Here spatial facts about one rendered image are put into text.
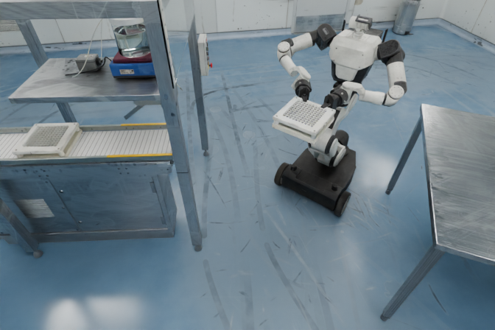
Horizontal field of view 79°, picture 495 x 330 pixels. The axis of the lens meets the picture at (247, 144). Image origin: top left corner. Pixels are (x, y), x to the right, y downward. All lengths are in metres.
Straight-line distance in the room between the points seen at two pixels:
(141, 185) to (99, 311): 0.80
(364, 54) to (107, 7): 1.38
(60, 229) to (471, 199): 2.41
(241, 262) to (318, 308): 0.55
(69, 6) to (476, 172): 1.92
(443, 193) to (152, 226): 1.74
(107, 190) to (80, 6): 1.11
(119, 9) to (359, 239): 2.05
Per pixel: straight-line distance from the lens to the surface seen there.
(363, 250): 2.37
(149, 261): 2.28
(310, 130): 1.49
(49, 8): 1.31
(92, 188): 2.02
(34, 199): 2.26
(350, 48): 1.97
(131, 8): 1.20
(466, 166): 1.91
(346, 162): 2.67
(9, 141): 2.17
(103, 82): 1.50
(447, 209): 1.62
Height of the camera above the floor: 1.93
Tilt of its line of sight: 41 degrees down
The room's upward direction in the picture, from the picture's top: straight up
